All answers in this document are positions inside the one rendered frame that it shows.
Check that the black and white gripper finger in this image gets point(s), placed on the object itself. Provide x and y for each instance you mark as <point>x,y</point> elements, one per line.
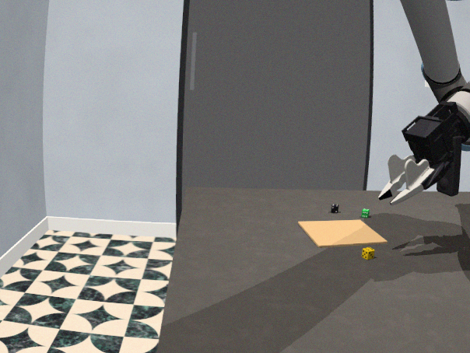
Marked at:
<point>396,168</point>
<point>419,177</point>

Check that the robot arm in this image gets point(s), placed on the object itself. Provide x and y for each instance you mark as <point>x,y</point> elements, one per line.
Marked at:
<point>431,27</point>

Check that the peach flat mat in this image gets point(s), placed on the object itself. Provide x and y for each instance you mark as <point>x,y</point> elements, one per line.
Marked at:
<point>341,233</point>

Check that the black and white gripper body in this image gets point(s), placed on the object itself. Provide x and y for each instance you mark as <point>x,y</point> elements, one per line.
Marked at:
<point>429,137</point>

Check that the yellow die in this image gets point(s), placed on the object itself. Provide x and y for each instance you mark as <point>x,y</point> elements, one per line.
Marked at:
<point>368,253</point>

